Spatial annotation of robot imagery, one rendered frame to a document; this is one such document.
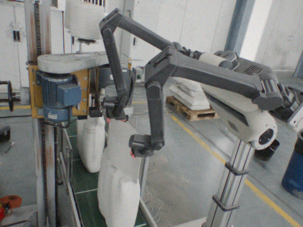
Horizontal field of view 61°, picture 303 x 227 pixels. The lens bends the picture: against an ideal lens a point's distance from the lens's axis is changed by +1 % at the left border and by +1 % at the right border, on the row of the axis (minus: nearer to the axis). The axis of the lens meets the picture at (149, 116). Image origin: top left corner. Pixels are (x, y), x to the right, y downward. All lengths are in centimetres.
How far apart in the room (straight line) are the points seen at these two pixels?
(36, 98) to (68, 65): 36
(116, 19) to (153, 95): 51
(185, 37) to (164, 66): 591
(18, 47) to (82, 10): 302
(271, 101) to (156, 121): 39
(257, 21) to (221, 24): 118
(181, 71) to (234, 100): 48
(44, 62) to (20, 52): 297
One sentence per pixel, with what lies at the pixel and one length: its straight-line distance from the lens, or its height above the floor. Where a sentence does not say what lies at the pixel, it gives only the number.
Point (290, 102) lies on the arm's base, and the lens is 98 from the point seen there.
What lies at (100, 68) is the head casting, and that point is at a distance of 158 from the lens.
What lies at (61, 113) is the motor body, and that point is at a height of 114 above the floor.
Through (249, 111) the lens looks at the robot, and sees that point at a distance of 112.
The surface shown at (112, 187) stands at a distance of 153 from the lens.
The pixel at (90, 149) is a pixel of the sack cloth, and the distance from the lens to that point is 213.
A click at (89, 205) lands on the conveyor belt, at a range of 195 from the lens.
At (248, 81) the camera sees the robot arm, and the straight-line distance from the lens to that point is 87.
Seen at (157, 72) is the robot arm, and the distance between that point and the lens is 74.
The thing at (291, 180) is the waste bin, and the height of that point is 15.
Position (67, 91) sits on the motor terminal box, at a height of 129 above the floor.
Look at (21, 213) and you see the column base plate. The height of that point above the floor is 2.
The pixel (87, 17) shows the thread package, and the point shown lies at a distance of 132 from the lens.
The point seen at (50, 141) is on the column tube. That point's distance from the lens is 179.
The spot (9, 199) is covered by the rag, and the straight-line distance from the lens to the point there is 262.
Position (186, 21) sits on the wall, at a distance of 656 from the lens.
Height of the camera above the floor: 174
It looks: 24 degrees down
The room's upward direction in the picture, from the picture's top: 8 degrees clockwise
